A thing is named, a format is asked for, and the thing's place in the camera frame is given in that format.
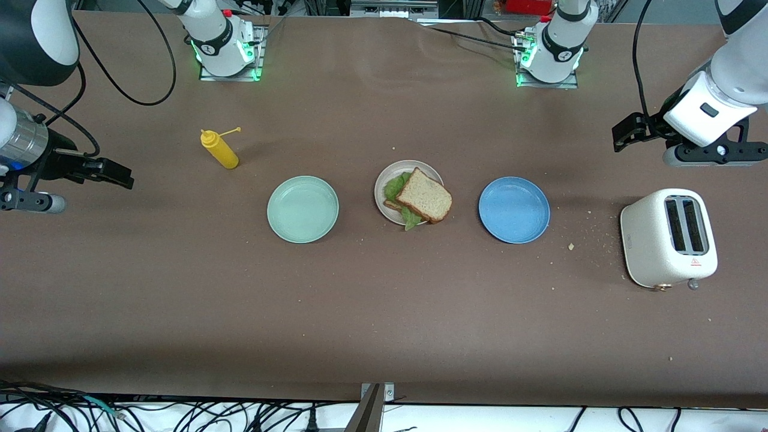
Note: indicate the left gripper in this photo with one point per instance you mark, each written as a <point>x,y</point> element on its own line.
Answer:
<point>654,128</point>

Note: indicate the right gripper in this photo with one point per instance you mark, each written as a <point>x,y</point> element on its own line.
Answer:
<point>60,159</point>

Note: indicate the yellow mustard squeeze bottle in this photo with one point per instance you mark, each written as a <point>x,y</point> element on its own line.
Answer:
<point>225,156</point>

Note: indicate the brown bread slice speckled crust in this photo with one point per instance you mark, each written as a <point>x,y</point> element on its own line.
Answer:
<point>423,195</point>

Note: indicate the green lettuce leaf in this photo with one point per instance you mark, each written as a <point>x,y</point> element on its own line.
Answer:
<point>393,187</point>

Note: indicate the brown bread slice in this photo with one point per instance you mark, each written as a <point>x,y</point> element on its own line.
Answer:
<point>391,206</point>

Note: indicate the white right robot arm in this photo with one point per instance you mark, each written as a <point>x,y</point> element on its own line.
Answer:
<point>42,36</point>

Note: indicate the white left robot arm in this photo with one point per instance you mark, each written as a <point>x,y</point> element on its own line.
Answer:
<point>561,48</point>

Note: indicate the blue plate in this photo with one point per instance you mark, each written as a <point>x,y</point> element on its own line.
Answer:
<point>514,210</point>

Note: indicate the mint green plate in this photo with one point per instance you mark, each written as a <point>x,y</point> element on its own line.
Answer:
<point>303,210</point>

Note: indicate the beige plate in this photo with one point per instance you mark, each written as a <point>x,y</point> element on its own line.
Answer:
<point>390,171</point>

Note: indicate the white toaster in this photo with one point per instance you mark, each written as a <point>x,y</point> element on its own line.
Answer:
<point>648,240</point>

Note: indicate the red object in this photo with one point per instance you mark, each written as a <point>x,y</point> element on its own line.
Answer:
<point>528,6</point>

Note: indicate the grey box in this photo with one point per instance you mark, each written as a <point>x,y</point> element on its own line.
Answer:
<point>390,9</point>

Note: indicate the black power plug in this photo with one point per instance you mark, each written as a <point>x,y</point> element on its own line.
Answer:
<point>312,420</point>

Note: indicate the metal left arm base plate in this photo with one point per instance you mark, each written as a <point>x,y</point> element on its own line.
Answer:
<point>549,85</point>

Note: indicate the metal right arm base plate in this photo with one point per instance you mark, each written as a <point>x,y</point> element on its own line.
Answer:
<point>261,54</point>

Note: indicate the metal bracket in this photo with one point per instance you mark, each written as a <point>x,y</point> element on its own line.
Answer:
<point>369,414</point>

